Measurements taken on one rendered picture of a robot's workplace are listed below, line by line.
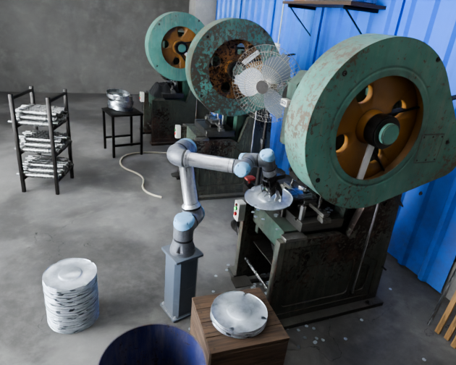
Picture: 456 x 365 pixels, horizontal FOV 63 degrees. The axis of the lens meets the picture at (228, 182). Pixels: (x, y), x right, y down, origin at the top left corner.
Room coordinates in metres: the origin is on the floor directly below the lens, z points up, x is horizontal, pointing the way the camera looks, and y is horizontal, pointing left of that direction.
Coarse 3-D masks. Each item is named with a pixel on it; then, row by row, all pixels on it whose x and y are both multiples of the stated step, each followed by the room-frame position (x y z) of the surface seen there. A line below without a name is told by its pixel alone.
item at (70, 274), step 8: (64, 264) 1.77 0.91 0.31; (72, 264) 1.78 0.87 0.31; (80, 264) 1.79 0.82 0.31; (48, 272) 1.69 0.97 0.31; (56, 272) 1.70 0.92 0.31; (64, 272) 1.70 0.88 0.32; (72, 272) 1.70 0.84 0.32; (80, 272) 1.71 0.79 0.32; (88, 272) 1.73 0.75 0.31; (96, 272) 1.73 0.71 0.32; (48, 280) 1.63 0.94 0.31; (56, 280) 1.63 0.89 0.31; (64, 280) 1.64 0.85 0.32; (72, 280) 1.65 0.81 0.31; (80, 280) 1.65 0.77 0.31; (88, 280) 1.66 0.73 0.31; (56, 288) 1.57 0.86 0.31; (64, 288) 1.58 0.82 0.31; (72, 288) 1.58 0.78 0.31
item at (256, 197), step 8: (248, 192) 2.06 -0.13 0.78; (256, 192) 2.07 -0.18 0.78; (264, 192) 2.06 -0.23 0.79; (288, 192) 2.08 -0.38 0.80; (248, 200) 1.97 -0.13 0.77; (256, 200) 1.97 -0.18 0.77; (264, 200) 1.97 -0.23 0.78; (272, 200) 1.97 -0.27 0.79; (288, 200) 1.99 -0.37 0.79; (264, 208) 1.89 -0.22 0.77; (272, 208) 1.89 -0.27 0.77; (280, 208) 1.90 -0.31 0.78
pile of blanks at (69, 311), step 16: (48, 288) 1.57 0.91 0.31; (80, 288) 1.60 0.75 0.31; (96, 288) 1.72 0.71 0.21; (48, 304) 1.58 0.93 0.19; (64, 304) 1.56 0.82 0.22; (80, 304) 1.59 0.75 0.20; (96, 304) 1.69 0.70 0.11; (48, 320) 1.61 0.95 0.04; (64, 320) 1.56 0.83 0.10; (80, 320) 1.59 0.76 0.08
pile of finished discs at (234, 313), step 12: (216, 300) 1.53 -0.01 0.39; (228, 300) 1.54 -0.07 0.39; (240, 300) 1.55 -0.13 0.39; (252, 300) 1.56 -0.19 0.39; (216, 312) 1.44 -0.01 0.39; (228, 312) 1.44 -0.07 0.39; (240, 312) 1.45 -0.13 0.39; (252, 312) 1.47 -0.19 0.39; (264, 312) 1.48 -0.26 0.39; (216, 324) 1.37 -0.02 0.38; (228, 324) 1.37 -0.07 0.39; (240, 324) 1.37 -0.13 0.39; (252, 324) 1.38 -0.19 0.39; (264, 324) 1.40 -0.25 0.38; (240, 336) 1.32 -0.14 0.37; (252, 336) 1.34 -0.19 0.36
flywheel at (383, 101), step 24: (384, 96) 1.79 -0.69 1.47; (408, 96) 1.85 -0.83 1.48; (360, 120) 1.73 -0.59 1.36; (384, 120) 1.66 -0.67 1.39; (408, 120) 1.87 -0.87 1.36; (360, 144) 1.76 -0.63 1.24; (384, 144) 1.65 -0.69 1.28; (408, 144) 1.87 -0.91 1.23; (360, 168) 1.71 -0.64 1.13; (384, 168) 1.84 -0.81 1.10
